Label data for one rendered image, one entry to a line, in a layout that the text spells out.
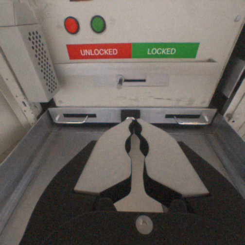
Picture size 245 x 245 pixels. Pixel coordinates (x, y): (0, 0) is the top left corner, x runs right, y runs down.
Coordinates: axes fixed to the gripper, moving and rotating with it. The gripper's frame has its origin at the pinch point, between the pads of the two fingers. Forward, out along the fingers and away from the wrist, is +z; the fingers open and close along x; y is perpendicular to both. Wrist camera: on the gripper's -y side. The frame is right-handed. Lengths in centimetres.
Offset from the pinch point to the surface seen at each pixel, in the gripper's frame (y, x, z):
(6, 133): 15.2, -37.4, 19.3
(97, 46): -6.7, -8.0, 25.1
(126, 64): -2.9, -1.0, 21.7
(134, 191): 21.8, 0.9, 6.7
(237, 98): 5.7, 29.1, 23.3
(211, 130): 18.0, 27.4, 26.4
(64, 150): 19.9, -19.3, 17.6
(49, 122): 15.7, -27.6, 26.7
